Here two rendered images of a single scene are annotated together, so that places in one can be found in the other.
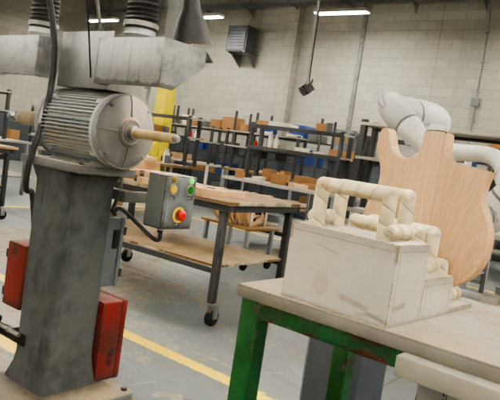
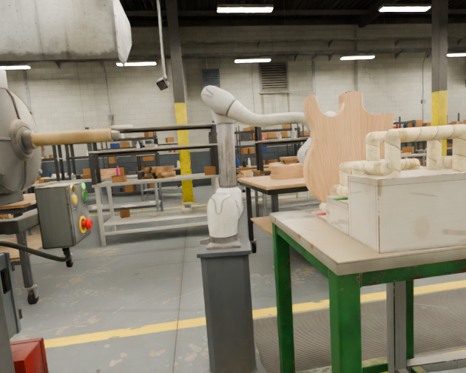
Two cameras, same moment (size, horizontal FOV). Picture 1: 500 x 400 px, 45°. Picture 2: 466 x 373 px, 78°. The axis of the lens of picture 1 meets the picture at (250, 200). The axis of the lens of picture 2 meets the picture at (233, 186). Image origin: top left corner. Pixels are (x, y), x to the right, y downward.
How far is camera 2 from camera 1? 127 cm
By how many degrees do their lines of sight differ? 45
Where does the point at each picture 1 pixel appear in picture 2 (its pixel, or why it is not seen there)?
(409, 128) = (238, 109)
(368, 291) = not seen: outside the picture
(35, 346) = not seen: outside the picture
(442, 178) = (364, 125)
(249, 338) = (356, 310)
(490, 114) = (120, 122)
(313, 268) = (410, 217)
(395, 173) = (328, 129)
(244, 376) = (359, 348)
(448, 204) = not seen: hidden behind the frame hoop
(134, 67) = (53, 32)
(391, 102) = (217, 92)
